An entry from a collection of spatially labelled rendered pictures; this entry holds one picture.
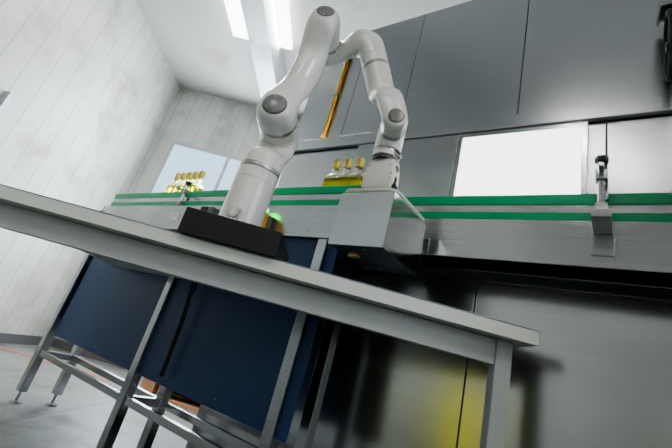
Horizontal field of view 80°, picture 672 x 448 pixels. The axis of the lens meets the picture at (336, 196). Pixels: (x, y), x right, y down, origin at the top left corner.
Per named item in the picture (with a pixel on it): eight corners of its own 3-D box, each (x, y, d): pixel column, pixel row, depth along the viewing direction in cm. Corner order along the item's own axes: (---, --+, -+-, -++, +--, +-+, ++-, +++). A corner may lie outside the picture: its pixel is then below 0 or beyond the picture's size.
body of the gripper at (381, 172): (405, 164, 120) (398, 197, 116) (376, 166, 126) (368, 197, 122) (395, 150, 115) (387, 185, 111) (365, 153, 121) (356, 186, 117)
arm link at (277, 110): (289, 154, 126) (285, 125, 111) (254, 141, 127) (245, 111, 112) (345, 41, 144) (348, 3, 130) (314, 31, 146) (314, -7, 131)
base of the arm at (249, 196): (262, 229, 100) (285, 166, 107) (192, 210, 103) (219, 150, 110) (273, 250, 118) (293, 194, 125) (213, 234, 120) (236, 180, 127)
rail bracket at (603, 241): (615, 259, 97) (614, 178, 105) (613, 232, 84) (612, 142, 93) (591, 258, 99) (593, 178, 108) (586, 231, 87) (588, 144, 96)
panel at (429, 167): (586, 218, 122) (588, 126, 135) (586, 214, 120) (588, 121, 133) (343, 214, 175) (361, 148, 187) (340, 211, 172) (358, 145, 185)
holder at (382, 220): (423, 281, 118) (432, 232, 124) (382, 247, 98) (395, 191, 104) (373, 275, 128) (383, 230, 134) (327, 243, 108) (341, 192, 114)
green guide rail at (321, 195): (363, 206, 135) (368, 185, 138) (361, 205, 134) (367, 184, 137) (111, 206, 237) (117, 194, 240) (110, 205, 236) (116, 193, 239)
